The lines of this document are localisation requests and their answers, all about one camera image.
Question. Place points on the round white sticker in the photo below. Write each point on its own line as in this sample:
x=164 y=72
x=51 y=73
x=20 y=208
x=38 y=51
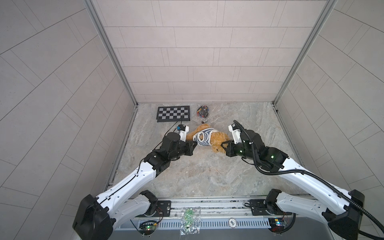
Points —
x=232 y=223

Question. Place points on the brown teddy bear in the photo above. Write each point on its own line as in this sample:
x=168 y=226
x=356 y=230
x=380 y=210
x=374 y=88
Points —
x=216 y=139

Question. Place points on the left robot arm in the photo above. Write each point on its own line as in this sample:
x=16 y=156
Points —
x=97 y=217

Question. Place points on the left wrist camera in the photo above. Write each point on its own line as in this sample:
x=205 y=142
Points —
x=182 y=131

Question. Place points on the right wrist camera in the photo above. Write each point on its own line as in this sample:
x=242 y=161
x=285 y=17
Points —
x=236 y=133

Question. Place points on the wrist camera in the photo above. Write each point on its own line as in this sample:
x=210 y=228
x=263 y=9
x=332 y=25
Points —
x=182 y=131
x=236 y=133

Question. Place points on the black white checkerboard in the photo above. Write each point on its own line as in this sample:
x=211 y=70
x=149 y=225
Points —
x=173 y=114

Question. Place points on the right circuit board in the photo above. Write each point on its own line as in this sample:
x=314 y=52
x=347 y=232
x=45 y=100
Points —
x=277 y=224

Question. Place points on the left green circuit board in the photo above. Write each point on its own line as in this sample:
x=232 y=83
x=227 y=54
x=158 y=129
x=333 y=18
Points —
x=148 y=227

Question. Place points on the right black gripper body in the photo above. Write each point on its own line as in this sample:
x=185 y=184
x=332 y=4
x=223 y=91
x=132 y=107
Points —
x=229 y=149

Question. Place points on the striped knit bear sweater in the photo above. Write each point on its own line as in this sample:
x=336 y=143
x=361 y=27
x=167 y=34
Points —
x=203 y=138

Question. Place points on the clear bag green parts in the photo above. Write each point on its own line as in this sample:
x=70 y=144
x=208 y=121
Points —
x=190 y=221

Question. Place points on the aluminium mounting rail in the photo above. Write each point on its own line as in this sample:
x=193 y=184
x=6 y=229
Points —
x=215 y=214

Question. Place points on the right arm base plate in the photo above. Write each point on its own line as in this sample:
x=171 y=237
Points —
x=259 y=208

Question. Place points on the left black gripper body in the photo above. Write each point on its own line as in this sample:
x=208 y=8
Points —
x=190 y=146

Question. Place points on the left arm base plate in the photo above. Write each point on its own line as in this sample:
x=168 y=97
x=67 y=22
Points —
x=163 y=209

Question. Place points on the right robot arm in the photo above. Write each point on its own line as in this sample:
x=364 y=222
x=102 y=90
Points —
x=334 y=206

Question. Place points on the bag of colourful small parts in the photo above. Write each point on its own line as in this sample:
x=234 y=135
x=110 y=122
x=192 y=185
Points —
x=203 y=112

